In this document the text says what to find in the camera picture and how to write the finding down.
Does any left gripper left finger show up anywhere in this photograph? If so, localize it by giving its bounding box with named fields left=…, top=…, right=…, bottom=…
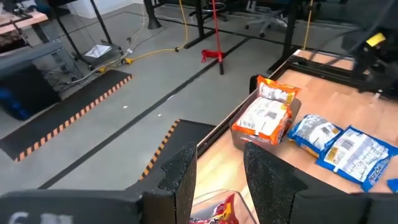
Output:
left=0, top=141, right=198, bottom=224

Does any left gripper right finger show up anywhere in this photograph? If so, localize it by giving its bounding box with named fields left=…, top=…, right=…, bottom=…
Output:
left=243, top=141, right=398, bottom=224

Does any red noodle packet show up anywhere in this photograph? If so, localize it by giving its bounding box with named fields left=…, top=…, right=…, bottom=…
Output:
left=189, top=192, right=240, bottom=224

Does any orange noodle packet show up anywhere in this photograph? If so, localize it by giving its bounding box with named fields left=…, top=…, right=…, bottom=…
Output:
left=231, top=96, right=294, bottom=146
left=256, top=75, right=302, bottom=106

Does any clear plastic bin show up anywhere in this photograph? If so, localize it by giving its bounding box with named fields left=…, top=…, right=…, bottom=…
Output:
left=189, top=189, right=259, bottom=224

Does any dark plastic bin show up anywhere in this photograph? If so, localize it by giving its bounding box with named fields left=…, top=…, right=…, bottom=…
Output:
left=229, top=88, right=302, bottom=152

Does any blue noodle packet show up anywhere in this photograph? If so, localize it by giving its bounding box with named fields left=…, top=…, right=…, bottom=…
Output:
left=286, top=114, right=345, bottom=159
left=316, top=125, right=398, bottom=194
left=386, top=177, right=398, bottom=194

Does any black mat hazard stripe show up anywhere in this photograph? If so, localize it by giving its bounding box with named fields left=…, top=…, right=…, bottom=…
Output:
left=138, top=119, right=217, bottom=181
left=0, top=69, right=134, bottom=163

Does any red floor stand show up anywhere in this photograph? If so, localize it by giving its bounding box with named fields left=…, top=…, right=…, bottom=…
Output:
left=200, top=0, right=226, bottom=76

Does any white sheet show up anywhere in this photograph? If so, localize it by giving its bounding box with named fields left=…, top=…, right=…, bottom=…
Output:
left=84, top=44, right=112, bottom=59

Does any black case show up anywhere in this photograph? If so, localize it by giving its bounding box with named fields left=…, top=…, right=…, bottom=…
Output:
left=0, top=64, right=62, bottom=122

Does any grey office chair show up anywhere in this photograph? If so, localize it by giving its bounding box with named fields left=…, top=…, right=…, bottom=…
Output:
left=244, top=6, right=289, bottom=39

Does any black pillar stand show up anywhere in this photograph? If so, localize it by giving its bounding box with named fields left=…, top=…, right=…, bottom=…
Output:
left=142, top=0, right=162, bottom=30

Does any black equipment cart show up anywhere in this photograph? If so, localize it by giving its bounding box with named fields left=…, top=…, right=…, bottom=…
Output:
left=46, top=0, right=124, bottom=71

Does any grey metal table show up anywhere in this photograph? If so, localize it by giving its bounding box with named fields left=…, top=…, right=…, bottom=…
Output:
left=0, top=39, right=78, bottom=82

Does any wooden top table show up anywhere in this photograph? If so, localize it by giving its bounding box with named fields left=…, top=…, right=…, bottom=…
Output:
left=0, top=11, right=49, bottom=35

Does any white floor cable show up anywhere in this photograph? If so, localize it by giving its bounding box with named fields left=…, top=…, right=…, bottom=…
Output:
left=63, top=18, right=147, bottom=86

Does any yellow extension cable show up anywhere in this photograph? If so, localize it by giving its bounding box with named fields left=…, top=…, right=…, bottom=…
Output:
left=96, top=0, right=190, bottom=74

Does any yellow rope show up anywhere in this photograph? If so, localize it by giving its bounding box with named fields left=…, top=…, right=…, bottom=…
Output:
left=302, top=0, right=314, bottom=50

